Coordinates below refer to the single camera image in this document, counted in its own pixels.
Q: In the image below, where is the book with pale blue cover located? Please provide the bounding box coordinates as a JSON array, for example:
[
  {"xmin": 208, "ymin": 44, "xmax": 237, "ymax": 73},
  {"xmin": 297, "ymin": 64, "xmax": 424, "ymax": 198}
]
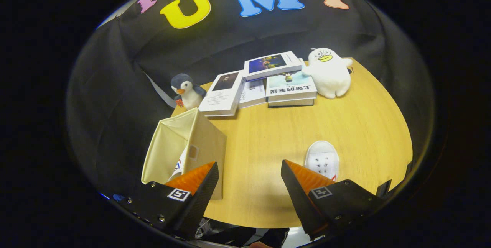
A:
[{"xmin": 265, "ymin": 71, "xmax": 318, "ymax": 107}]

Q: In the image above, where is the grey penguin plush toy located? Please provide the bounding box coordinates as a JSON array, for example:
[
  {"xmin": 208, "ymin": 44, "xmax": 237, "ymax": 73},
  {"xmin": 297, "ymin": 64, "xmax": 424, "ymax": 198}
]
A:
[{"xmin": 171, "ymin": 73, "xmax": 208, "ymax": 110}]

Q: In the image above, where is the white striped canvas shoe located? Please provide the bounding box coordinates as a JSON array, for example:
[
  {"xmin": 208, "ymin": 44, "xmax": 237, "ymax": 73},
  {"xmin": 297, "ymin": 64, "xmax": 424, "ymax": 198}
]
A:
[
  {"xmin": 168, "ymin": 146, "xmax": 189, "ymax": 182},
  {"xmin": 304, "ymin": 141, "xmax": 340, "ymax": 182}
]

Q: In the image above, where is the white duck plush toy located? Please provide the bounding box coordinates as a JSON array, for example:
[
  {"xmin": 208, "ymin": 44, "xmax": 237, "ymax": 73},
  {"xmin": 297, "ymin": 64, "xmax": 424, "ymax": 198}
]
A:
[{"xmin": 301, "ymin": 48, "xmax": 353, "ymax": 99}]

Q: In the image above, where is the plain white book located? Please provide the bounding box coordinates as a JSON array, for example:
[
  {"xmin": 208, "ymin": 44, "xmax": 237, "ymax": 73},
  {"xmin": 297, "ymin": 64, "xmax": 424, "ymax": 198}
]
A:
[{"xmin": 239, "ymin": 79, "xmax": 268, "ymax": 109}]

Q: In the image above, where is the beige fabric storage box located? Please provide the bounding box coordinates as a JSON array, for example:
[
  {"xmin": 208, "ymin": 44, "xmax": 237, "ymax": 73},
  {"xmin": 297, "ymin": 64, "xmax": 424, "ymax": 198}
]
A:
[{"xmin": 141, "ymin": 107, "xmax": 227, "ymax": 200}]

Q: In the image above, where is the book with dark blue picture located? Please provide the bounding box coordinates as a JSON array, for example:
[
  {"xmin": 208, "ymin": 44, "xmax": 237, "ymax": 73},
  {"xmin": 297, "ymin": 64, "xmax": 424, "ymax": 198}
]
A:
[{"xmin": 243, "ymin": 51, "xmax": 303, "ymax": 82}]

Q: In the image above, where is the white book with portrait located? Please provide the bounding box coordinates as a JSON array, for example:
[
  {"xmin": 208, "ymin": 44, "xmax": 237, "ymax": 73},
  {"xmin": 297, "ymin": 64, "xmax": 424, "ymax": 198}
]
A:
[{"xmin": 198, "ymin": 70, "xmax": 246, "ymax": 117}]

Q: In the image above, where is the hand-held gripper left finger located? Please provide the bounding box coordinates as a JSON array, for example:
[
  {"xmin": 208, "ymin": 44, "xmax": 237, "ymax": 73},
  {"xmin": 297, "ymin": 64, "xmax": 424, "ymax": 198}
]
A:
[{"xmin": 113, "ymin": 161, "xmax": 220, "ymax": 240}]

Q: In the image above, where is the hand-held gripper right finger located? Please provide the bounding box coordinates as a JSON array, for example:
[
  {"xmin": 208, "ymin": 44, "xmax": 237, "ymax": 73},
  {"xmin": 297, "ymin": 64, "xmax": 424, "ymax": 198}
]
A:
[{"xmin": 281, "ymin": 159, "xmax": 384, "ymax": 241}]

